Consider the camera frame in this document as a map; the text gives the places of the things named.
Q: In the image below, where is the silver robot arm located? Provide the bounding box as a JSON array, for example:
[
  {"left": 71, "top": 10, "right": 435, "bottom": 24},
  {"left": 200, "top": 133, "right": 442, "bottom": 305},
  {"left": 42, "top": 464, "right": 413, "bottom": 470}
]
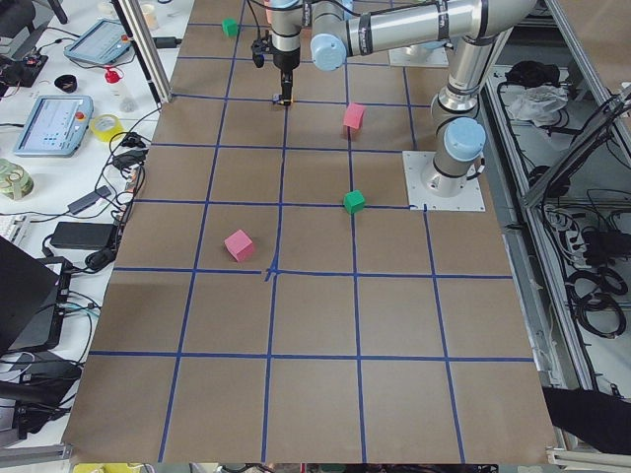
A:
[
  {"left": 421, "top": 30, "right": 512, "bottom": 198},
  {"left": 265, "top": 0, "right": 535, "bottom": 114}
]

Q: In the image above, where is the black power adapter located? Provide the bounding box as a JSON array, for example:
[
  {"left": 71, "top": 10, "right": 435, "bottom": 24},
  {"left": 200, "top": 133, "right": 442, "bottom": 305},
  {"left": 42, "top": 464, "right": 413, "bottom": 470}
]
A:
[{"left": 50, "top": 222, "right": 115, "bottom": 250}]

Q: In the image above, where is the yellow tape roll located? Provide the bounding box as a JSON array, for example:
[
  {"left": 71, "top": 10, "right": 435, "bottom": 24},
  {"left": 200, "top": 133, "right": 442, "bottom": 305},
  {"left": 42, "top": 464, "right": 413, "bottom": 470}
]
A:
[{"left": 89, "top": 114, "right": 124, "bottom": 142}]

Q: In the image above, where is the black bowl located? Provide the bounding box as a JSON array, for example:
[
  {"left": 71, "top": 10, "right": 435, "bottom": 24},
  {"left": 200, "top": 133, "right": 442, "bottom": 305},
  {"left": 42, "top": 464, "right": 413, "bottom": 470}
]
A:
[{"left": 54, "top": 74, "right": 78, "bottom": 94}]

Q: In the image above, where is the pink foam cube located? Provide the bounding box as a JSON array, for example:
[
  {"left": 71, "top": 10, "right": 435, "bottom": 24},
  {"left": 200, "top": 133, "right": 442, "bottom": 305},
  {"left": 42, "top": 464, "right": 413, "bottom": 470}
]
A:
[
  {"left": 343, "top": 102, "right": 367, "bottom": 139},
  {"left": 224, "top": 230, "right": 255, "bottom": 262}
]

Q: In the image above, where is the aluminium frame post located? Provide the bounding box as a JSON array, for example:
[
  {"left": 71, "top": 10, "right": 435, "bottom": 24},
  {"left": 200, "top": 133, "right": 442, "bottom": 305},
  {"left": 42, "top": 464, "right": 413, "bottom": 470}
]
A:
[{"left": 111, "top": 0, "right": 172, "bottom": 105}]

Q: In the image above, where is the green foam cube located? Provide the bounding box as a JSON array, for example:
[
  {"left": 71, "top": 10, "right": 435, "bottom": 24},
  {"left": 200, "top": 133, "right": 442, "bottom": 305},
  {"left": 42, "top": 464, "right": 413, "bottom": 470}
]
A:
[
  {"left": 222, "top": 18, "right": 240, "bottom": 37},
  {"left": 343, "top": 189, "right": 366, "bottom": 215}
]

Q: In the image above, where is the black laptop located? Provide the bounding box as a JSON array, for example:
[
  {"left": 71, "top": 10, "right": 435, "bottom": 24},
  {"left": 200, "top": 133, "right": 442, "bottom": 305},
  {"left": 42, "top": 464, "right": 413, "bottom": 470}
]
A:
[{"left": 1, "top": 238, "right": 71, "bottom": 355}]

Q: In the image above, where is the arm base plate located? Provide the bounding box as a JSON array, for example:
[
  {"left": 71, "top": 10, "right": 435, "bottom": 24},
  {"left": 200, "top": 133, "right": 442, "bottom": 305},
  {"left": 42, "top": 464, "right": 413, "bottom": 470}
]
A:
[
  {"left": 388, "top": 44, "right": 449, "bottom": 69},
  {"left": 402, "top": 151, "right": 485, "bottom": 212}
]

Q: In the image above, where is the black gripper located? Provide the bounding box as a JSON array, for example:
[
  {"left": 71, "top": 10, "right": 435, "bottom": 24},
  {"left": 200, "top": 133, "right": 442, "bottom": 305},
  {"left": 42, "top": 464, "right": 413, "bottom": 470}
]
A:
[{"left": 273, "top": 48, "right": 301, "bottom": 104}]

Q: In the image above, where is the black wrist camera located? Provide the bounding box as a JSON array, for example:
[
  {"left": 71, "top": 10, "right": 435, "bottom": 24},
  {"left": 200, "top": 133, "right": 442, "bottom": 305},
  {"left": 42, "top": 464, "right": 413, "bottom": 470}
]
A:
[{"left": 250, "top": 38, "right": 269, "bottom": 69}]

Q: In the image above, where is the teach pendant tablet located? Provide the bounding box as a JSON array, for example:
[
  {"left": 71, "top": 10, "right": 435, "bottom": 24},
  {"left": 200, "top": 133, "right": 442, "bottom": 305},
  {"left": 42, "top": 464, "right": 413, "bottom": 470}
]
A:
[
  {"left": 64, "top": 19, "right": 131, "bottom": 66},
  {"left": 13, "top": 96, "right": 94, "bottom": 158}
]

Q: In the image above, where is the clear squeeze bottle red cap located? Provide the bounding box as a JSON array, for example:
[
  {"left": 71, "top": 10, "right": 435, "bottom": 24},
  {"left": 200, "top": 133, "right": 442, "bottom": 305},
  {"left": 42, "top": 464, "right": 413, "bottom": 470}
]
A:
[{"left": 105, "top": 67, "right": 137, "bottom": 112}]

